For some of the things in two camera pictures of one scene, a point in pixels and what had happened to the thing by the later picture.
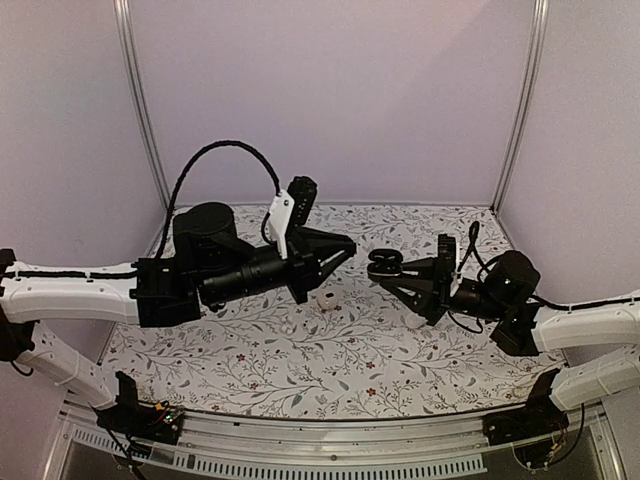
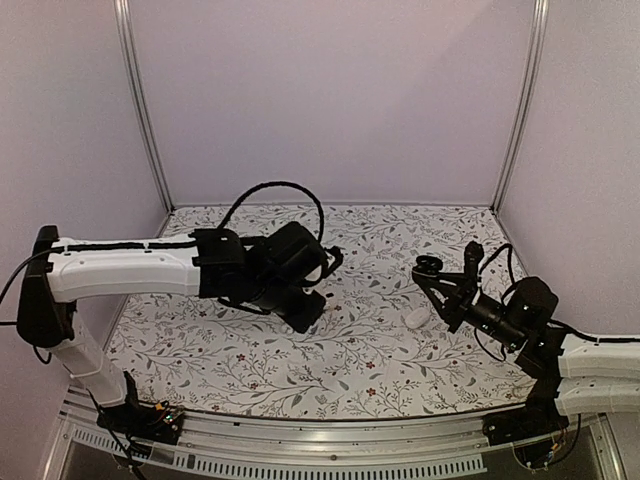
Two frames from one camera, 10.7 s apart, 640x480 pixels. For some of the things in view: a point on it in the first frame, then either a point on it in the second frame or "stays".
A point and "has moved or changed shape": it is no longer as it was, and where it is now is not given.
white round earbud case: (327, 300) stays
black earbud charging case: (384, 264) has moved or changed shape
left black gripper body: (301, 259) -> (300, 320)
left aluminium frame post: (131, 55) stays
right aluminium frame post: (539, 36) stays
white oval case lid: (415, 321) stays
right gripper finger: (425, 267) -> (442, 279)
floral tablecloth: (353, 350) stays
